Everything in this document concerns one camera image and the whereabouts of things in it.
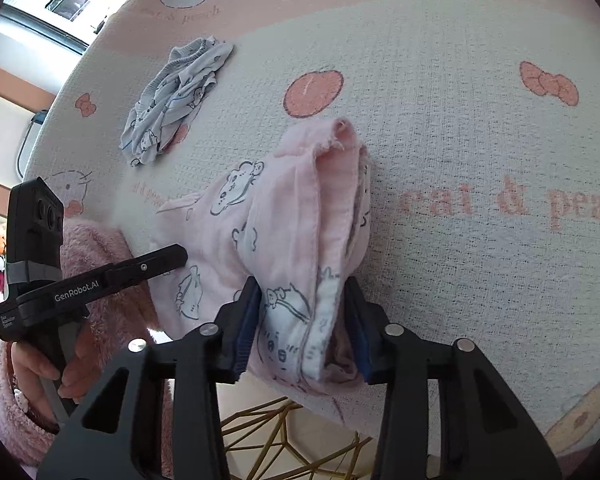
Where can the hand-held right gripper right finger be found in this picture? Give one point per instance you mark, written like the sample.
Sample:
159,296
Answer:
362,355

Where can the person's left hand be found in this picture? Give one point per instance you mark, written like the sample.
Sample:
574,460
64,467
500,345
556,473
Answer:
30,365

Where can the light blue printed garment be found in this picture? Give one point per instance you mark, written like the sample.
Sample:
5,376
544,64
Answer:
175,100

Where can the window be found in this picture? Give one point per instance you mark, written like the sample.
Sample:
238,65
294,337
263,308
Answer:
70,0

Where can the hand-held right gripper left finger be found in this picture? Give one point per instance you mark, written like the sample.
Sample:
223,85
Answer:
245,330

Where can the pink printed pants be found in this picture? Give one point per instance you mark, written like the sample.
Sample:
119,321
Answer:
290,220

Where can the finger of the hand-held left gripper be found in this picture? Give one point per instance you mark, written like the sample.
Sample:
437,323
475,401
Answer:
155,262

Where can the cat printed blanket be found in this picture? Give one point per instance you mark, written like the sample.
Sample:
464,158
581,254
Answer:
455,135

